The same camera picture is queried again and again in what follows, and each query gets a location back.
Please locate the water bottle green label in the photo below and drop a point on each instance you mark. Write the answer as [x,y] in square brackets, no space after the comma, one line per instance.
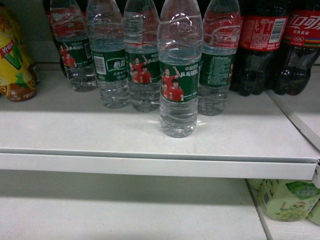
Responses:
[179,46]

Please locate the water bottle red players label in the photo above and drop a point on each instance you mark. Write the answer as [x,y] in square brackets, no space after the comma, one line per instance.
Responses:
[142,62]

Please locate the white metal shelf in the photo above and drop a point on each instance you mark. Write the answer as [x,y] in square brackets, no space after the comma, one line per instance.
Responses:
[60,130]

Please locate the right water bottle text label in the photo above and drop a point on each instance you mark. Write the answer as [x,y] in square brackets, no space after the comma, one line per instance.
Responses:
[222,25]

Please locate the water bottle barcode label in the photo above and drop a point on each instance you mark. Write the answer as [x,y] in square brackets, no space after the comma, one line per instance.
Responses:
[105,31]

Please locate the far left water bottle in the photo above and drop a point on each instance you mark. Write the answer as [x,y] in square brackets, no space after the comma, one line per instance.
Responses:
[68,26]

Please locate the white lower shelf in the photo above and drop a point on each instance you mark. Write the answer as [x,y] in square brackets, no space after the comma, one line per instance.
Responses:
[62,219]

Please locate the cola bottle red label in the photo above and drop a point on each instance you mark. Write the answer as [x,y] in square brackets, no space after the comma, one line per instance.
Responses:
[261,34]

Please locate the yellow lemon tea bottle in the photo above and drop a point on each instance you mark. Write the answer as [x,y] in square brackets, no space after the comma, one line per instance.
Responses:
[18,71]

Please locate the green grape drink bottle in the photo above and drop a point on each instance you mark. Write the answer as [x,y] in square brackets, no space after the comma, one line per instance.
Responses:
[287,200]

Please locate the cola bottle olympic label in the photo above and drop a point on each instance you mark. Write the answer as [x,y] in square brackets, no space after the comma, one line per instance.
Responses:
[290,68]

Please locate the green drink bottle right edge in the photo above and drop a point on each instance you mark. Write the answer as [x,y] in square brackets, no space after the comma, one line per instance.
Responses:
[314,214]

